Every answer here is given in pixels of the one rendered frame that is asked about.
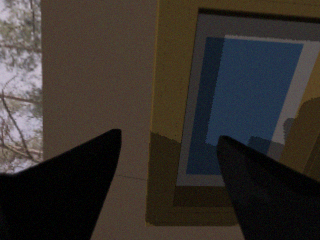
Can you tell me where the brown flat rectangular board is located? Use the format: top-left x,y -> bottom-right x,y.
41,0 -> 244,240

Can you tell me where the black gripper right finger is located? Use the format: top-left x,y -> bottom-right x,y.
216,135 -> 320,240

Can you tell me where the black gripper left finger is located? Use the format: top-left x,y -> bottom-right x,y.
0,129 -> 122,240

